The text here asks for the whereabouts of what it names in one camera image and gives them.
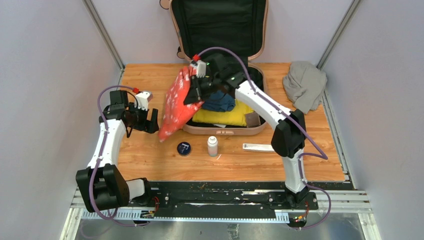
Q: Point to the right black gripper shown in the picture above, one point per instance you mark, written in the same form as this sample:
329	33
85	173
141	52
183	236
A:
196	93

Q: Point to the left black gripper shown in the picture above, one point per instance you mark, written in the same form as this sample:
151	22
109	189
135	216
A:
150	126

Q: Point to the blue garment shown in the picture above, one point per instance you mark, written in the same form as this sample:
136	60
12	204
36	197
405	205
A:
219	102

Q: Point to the yellow garment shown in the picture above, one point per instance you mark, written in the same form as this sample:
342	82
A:
235	117

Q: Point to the clear acrylic block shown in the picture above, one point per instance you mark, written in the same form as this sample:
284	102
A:
252	120

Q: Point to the red white tie-dye jeans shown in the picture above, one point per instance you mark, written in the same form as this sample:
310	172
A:
175	113

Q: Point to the white small bottle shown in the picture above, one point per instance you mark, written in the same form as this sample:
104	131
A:
212	146

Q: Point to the white rectangular box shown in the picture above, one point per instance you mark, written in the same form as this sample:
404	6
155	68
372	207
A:
261	148

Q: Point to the round navy tin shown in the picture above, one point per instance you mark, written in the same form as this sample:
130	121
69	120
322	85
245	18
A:
184	148

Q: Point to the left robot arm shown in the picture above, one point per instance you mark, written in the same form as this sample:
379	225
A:
101	184

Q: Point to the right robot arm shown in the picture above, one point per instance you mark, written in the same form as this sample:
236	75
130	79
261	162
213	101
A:
289	131

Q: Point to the pink open suitcase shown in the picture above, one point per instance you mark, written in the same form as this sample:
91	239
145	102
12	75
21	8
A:
237	25

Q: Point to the grey crumpled cloth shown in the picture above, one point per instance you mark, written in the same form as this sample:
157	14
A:
304	85

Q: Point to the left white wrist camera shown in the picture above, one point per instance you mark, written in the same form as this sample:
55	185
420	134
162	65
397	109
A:
142	100

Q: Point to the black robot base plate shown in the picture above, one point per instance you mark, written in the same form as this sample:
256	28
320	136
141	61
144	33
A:
220	200

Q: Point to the aluminium frame rail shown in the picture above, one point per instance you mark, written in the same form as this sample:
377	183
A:
332	210

